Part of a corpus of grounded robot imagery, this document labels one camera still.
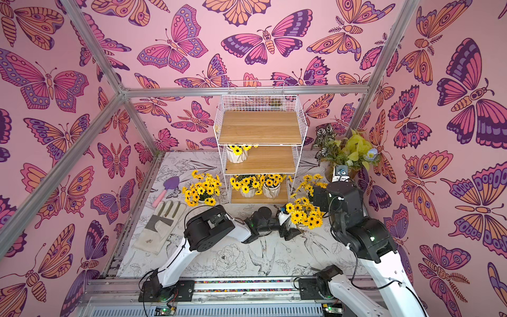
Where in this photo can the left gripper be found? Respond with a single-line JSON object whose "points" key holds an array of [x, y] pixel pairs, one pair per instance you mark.
{"points": [[287, 236]]}

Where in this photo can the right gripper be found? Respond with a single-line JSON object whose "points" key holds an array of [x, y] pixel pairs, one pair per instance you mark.
{"points": [[321, 199]]}

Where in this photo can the sunflower pot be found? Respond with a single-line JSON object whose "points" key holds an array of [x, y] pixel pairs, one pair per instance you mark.
{"points": [[205, 191], [303, 213], [248, 185], [308, 186], [237, 154], [272, 184]]}

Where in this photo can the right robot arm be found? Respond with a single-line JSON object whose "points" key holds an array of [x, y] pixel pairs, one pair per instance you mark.
{"points": [[373, 247]]}

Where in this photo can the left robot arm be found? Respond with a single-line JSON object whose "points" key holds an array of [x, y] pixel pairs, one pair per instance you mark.
{"points": [[201, 233]]}

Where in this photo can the green leafy potted plant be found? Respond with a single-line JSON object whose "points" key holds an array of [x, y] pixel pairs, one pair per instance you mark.
{"points": [[354, 152]]}

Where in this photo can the purple pink garden trowel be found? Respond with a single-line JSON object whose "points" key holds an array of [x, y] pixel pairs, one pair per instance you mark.
{"points": [[169, 184]]}

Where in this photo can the white green gardening glove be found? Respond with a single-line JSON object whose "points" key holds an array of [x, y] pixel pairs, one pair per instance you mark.
{"points": [[160, 226]]}

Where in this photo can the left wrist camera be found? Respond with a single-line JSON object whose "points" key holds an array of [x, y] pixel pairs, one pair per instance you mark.
{"points": [[284, 219]]}

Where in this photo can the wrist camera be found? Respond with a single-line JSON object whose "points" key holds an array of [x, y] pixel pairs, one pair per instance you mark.
{"points": [[340, 173], [284, 219]]}

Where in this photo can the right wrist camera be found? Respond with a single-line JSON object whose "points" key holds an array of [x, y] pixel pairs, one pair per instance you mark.
{"points": [[340, 173]]}

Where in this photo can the white wire wooden shelf unit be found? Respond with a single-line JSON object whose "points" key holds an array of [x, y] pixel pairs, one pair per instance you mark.
{"points": [[277, 124]]}

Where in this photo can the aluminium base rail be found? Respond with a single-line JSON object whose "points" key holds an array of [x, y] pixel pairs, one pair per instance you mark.
{"points": [[242, 296]]}

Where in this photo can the aluminium frame bars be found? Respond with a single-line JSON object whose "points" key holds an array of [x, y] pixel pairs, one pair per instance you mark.
{"points": [[28, 209]]}

